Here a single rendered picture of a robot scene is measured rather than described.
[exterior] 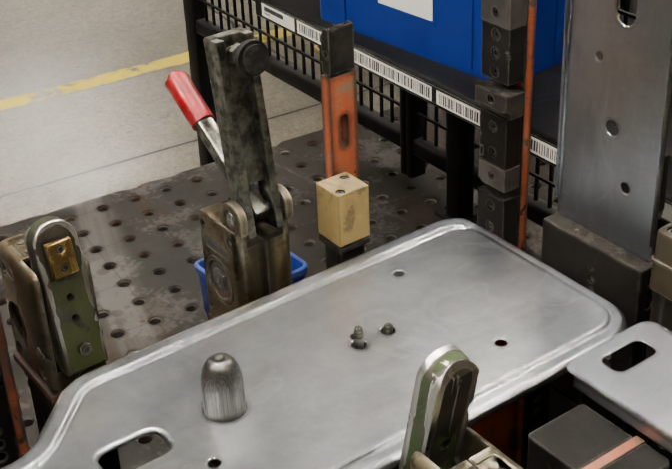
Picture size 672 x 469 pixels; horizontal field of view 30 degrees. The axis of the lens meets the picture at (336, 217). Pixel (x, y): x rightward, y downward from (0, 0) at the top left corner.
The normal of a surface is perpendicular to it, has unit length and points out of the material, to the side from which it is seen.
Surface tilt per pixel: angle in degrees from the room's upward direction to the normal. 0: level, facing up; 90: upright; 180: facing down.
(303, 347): 0
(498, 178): 90
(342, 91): 90
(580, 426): 0
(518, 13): 90
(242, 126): 81
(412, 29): 90
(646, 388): 0
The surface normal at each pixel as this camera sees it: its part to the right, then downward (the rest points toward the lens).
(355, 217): 0.59, 0.40
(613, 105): -0.81, 0.33
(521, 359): -0.04, -0.86
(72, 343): 0.57, 0.21
